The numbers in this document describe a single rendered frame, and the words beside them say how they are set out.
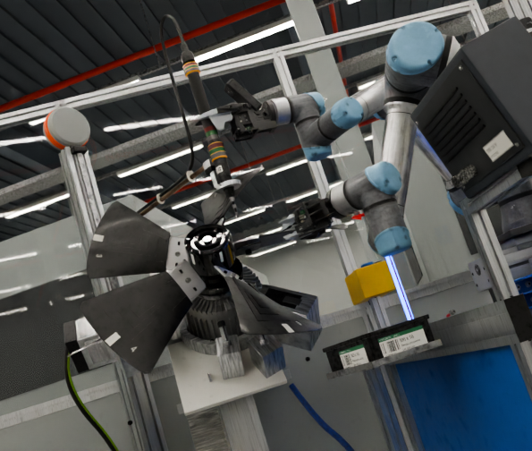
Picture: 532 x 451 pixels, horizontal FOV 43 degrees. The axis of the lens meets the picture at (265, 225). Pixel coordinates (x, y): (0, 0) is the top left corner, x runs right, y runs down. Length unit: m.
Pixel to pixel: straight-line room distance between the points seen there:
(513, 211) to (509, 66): 1.09
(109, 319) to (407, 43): 0.90
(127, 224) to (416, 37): 0.88
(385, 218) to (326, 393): 1.12
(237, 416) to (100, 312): 0.45
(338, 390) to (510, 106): 1.58
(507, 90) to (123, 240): 1.12
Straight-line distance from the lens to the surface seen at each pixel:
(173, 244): 1.79
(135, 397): 2.27
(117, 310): 1.62
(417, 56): 1.53
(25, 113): 2.71
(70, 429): 2.46
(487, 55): 1.09
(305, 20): 6.74
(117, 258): 1.85
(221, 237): 1.70
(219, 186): 1.77
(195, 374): 1.77
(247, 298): 1.56
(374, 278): 2.01
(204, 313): 1.75
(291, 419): 2.44
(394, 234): 1.45
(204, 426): 1.97
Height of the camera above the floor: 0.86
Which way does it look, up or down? 12 degrees up
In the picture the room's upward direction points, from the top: 18 degrees counter-clockwise
